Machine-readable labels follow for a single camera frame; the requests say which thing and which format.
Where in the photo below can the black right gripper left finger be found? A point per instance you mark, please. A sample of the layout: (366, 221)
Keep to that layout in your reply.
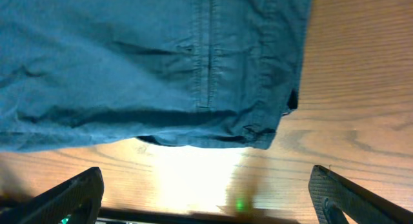
(78, 199)

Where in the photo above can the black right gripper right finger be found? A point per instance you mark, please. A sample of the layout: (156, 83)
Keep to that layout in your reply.
(335, 197)

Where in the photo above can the dark blue shorts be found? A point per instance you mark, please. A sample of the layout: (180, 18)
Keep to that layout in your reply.
(201, 73)

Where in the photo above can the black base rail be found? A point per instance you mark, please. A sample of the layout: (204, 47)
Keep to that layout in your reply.
(107, 216)

